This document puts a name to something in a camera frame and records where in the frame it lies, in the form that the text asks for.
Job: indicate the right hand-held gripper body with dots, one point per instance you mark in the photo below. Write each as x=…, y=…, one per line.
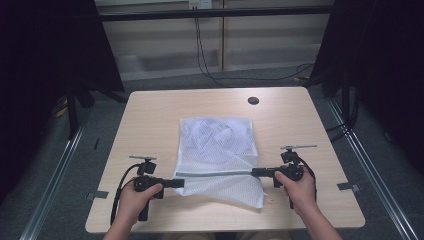
x=293, y=171

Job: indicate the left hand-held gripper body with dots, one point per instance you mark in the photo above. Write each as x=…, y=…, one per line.
x=146, y=183

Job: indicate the white mesh laundry bag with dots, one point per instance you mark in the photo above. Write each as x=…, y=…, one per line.
x=216, y=156

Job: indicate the person's right hand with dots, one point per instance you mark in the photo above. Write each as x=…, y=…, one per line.
x=300, y=195

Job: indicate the person's left hand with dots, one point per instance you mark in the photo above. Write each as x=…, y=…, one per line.
x=133, y=205

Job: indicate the grey tape piece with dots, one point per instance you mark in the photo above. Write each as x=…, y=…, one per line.
x=348, y=186
x=98, y=194

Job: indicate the white garment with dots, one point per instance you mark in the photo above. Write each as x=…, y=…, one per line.
x=216, y=136

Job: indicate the small black tape strip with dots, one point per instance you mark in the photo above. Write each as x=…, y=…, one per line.
x=96, y=143

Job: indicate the black table grommet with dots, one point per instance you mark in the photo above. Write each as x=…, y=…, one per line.
x=253, y=100

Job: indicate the black metal stand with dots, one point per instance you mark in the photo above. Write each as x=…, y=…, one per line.
x=72, y=113

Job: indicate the yellow tape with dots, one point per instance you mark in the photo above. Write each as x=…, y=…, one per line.
x=61, y=111

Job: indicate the black curtain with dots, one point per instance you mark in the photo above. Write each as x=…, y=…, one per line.
x=40, y=66
x=383, y=66

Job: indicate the black horizontal bar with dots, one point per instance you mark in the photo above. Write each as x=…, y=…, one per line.
x=213, y=13

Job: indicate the metal floor rail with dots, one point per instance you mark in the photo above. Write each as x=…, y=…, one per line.
x=373, y=173
x=55, y=173

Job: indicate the white wall socket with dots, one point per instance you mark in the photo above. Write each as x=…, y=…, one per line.
x=200, y=4

